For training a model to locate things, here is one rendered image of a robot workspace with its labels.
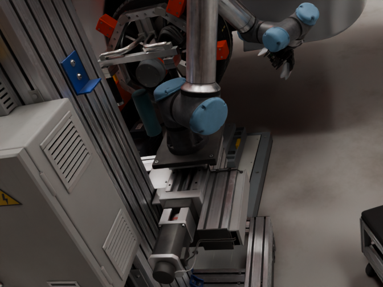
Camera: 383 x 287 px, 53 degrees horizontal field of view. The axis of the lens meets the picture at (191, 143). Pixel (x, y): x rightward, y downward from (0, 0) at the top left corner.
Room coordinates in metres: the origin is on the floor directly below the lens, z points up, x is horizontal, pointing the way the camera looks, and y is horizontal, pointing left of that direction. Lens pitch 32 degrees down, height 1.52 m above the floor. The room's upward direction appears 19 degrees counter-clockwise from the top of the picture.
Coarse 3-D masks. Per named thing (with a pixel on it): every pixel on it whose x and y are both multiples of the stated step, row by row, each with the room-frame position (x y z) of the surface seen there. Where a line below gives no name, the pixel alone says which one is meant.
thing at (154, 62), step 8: (160, 48) 1.90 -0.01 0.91; (144, 64) 1.77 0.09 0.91; (152, 64) 1.76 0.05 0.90; (160, 64) 1.78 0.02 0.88; (136, 72) 1.79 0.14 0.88; (144, 72) 1.77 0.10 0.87; (152, 72) 1.75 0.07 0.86; (160, 72) 1.75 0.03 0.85; (144, 80) 1.78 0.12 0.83; (152, 80) 1.76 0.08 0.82; (160, 80) 1.76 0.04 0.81
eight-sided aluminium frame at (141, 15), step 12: (132, 12) 1.93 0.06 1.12; (144, 12) 1.89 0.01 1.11; (156, 12) 1.86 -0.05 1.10; (120, 24) 1.97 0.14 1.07; (180, 24) 1.81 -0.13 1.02; (120, 36) 1.98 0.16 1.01; (108, 48) 2.01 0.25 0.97; (120, 72) 2.01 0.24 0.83; (120, 84) 2.02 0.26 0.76; (132, 84) 2.03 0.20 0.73; (156, 108) 1.95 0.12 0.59
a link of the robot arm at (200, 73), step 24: (192, 0) 1.02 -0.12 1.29; (216, 0) 1.02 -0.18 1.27; (192, 24) 1.01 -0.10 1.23; (216, 24) 1.01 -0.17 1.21; (192, 48) 1.00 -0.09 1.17; (216, 48) 1.01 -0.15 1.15; (192, 72) 0.99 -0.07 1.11; (192, 96) 0.96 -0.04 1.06; (216, 96) 0.97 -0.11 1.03; (192, 120) 0.94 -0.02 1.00; (216, 120) 0.95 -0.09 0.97
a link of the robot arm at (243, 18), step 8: (224, 0) 1.20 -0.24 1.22; (232, 0) 1.21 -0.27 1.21; (224, 8) 1.21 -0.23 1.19; (232, 8) 1.21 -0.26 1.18; (240, 8) 1.22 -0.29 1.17; (224, 16) 1.23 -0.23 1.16; (232, 16) 1.22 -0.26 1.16; (240, 16) 1.22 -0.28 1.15; (248, 16) 1.23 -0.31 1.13; (232, 24) 1.24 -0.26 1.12; (240, 24) 1.23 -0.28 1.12; (248, 24) 1.23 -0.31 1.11; (256, 24) 1.24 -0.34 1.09; (240, 32) 1.26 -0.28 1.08; (248, 32) 1.24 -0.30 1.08; (256, 32) 1.23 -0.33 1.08; (248, 40) 1.27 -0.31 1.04; (256, 40) 1.23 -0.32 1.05
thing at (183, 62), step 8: (128, 24) 2.04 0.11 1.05; (128, 32) 2.13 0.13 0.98; (136, 32) 2.25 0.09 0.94; (184, 32) 1.92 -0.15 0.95; (128, 40) 2.15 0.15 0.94; (168, 40) 1.97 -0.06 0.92; (120, 48) 2.08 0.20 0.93; (136, 48) 2.22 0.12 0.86; (184, 48) 1.95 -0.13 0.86; (128, 64) 2.09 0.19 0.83; (136, 64) 2.15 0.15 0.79; (184, 64) 1.95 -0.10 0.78; (168, 72) 2.00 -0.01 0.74; (136, 80) 2.07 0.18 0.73; (152, 88) 2.05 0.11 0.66
